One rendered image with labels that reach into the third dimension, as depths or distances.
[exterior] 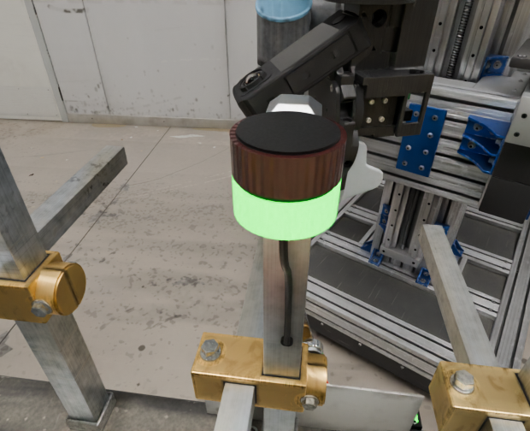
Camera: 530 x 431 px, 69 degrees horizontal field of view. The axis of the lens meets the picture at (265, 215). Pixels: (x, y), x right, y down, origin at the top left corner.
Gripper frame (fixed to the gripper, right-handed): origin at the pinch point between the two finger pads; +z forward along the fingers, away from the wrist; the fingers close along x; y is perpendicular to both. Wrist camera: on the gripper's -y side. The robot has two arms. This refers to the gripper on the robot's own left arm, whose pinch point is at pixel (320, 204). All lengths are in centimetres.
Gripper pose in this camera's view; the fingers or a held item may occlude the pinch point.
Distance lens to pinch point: 40.3
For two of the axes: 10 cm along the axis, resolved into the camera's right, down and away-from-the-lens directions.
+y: 9.8, -1.2, 1.8
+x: -2.2, -5.6, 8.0
